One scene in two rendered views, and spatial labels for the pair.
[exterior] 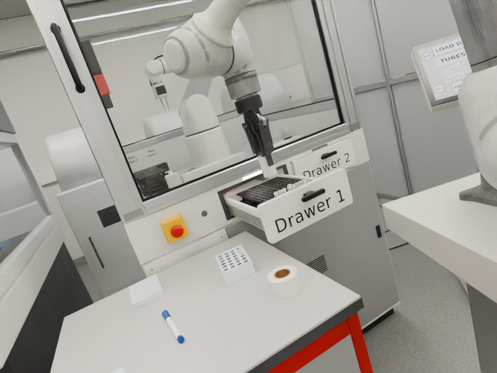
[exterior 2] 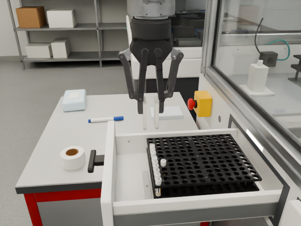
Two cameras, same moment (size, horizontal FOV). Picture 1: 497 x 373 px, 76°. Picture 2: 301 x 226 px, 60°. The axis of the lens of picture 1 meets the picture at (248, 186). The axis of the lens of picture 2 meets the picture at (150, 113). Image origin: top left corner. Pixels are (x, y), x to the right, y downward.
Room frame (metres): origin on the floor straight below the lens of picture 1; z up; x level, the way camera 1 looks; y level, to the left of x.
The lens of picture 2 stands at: (1.05, -0.57, 1.26)
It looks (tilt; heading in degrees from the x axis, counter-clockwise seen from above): 27 degrees down; 105
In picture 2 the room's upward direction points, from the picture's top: straight up
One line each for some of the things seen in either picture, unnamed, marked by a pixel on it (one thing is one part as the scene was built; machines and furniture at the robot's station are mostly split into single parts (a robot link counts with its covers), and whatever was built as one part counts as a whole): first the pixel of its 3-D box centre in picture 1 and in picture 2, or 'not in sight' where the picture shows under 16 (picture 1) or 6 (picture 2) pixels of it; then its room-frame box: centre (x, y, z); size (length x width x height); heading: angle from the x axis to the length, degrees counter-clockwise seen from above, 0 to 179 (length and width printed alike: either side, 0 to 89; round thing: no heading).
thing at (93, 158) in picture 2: (310, 195); (97, 160); (0.82, -0.15, 0.91); 0.07 x 0.04 x 0.01; 111
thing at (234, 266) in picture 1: (234, 263); not in sight; (0.83, 0.10, 0.78); 0.12 x 0.08 x 0.04; 11
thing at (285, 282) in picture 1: (284, 280); (73, 157); (0.66, -0.01, 0.78); 0.07 x 0.07 x 0.04
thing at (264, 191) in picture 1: (274, 196); (196, 167); (1.03, -0.07, 0.87); 0.22 x 0.18 x 0.06; 21
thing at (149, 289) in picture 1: (146, 290); (165, 112); (0.86, 0.38, 0.77); 0.13 x 0.09 x 0.02; 21
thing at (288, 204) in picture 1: (308, 203); (110, 171); (0.84, -0.14, 0.87); 0.29 x 0.02 x 0.11; 111
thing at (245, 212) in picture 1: (273, 197); (199, 168); (1.04, -0.07, 0.86); 0.40 x 0.26 x 0.06; 21
